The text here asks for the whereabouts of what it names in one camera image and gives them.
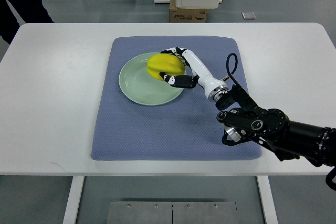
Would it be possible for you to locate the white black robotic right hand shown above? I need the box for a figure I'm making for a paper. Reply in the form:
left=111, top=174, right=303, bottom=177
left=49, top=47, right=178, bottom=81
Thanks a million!
left=160, top=47, right=229, bottom=102

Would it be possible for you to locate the yellow starfruit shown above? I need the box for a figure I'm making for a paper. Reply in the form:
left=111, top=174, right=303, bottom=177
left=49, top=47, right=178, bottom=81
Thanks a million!
left=146, top=54, right=185, bottom=81

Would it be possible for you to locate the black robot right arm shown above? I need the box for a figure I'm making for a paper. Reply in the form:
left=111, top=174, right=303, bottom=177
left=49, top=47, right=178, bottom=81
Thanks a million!
left=216, top=70, right=335, bottom=190

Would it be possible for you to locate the light green plate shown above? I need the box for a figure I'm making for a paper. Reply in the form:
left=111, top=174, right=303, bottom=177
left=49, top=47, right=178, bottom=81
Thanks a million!
left=119, top=52, right=183, bottom=106

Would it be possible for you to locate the small grey floor plate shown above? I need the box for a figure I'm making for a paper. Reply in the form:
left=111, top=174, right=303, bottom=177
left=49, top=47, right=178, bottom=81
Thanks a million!
left=242, top=12, right=256, bottom=20

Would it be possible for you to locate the blue textured mat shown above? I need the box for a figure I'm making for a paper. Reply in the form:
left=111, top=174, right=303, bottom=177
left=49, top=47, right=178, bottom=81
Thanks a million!
left=91, top=36, right=261, bottom=161

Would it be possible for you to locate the brown cardboard box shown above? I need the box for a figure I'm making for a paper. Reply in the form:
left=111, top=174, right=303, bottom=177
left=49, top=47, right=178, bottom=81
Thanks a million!
left=169, top=0, right=207, bottom=23

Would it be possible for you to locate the white right table leg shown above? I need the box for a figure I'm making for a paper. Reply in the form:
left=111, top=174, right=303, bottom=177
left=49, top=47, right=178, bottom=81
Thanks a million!
left=256, top=176, right=278, bottom=224

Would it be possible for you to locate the white table leg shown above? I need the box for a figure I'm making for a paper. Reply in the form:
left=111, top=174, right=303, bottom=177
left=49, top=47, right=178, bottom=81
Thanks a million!
left=256, top=176, right=278, bottom=224
left=62, top=176, right=85, bottom=224

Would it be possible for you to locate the white left table leg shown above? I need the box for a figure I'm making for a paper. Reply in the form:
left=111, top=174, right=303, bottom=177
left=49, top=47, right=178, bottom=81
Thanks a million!
left=62, top=176, right=85, bottom=224

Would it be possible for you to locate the person in dark clothes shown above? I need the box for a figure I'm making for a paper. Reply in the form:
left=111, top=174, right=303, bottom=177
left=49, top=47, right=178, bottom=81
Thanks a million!
left=1, top=0, right=54, bottom=44

